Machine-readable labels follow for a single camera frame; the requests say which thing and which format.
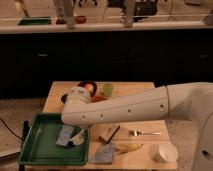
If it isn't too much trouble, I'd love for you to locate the black-bristled brush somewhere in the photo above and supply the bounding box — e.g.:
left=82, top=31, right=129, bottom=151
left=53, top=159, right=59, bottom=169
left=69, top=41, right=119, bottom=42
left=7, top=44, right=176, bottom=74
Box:
left=68, top=129, right=85, bottom=147

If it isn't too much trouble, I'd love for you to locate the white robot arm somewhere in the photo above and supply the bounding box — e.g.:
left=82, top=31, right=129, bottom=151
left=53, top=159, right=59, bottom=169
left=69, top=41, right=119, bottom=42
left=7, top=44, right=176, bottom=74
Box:
left=61, top=82, right=213, bottom=171

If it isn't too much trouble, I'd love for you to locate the green plastic tray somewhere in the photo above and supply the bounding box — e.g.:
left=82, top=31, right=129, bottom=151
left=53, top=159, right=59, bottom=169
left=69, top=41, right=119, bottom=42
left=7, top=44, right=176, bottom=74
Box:
left=19, top=113, right=89, bottom=166

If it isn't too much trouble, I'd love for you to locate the background green tray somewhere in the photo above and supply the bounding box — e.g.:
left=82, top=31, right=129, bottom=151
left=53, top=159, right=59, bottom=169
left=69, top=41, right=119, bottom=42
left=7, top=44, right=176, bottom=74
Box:
left=18, top=17, right=51, bottom=26

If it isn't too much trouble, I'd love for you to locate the light green cup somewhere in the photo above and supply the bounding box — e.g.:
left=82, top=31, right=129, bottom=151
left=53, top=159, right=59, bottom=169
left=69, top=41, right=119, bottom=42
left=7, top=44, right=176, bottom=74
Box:
left=103, top=83, right=113, bottom=97

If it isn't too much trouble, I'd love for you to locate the dark brown bowl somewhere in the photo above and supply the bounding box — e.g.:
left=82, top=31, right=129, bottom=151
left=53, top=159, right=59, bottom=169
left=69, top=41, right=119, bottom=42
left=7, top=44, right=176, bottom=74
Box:
left=78, top=80, right=97, bottom=96

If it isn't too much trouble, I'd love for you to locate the orange clay bowl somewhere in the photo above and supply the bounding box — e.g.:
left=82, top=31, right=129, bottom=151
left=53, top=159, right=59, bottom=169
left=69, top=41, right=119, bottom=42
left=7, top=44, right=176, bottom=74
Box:
left=91, top=95, right=107, bottom=103

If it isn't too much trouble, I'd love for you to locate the yellow egg-like ball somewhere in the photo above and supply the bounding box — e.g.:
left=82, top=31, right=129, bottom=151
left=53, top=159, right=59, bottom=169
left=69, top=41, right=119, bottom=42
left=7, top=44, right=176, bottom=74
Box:
left=84, top=83, right=94, bottom=93

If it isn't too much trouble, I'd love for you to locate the dark grey cup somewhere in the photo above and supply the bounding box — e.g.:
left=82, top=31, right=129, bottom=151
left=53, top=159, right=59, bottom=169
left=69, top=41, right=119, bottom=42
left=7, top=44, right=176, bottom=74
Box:
left=61, top=94, right=68, bottom=104

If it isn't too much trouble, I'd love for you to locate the wooden block with black edge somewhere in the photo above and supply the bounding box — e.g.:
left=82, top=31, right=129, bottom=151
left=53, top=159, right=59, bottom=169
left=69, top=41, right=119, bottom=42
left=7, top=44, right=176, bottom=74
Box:
left=99, top=124, right=120, bottom=144

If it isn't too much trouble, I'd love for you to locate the silver fork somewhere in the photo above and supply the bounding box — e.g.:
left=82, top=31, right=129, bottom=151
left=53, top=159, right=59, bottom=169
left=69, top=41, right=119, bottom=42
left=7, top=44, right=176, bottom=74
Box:
left=128, top=130, right=162, bottom=136

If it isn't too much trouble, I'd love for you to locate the yellow banana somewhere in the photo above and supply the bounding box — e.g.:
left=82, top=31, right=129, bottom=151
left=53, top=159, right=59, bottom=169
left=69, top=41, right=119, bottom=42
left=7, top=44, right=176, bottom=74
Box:
left=115, top=143, right=142, bottom=154

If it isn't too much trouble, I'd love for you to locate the blue-grey sponge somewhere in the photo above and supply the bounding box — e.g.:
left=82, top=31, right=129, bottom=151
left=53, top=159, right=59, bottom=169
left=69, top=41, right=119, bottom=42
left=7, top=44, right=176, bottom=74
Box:
left=56, top=125, right=74, bottom=147

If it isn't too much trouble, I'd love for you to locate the grey-blue cloth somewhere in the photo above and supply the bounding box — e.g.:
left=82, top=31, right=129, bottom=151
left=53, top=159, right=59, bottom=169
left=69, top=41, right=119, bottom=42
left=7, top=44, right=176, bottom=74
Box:
left=88, top=143, right=115, bottom=164

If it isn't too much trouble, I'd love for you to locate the wooden table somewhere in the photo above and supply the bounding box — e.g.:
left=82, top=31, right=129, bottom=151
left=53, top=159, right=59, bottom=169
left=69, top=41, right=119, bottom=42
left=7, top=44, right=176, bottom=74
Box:
left=26, top=81, right=177, bottom=171

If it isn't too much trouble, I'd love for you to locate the background red bowl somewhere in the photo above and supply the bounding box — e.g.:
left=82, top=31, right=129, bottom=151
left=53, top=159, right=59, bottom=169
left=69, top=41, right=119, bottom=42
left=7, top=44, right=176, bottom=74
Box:
left=75, top=15, right=87, bottom=24

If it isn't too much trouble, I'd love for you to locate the black cable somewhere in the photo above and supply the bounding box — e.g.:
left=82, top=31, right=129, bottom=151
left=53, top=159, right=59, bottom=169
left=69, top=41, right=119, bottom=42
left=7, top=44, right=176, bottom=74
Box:
left=0, top=118, right=24, bottom=141

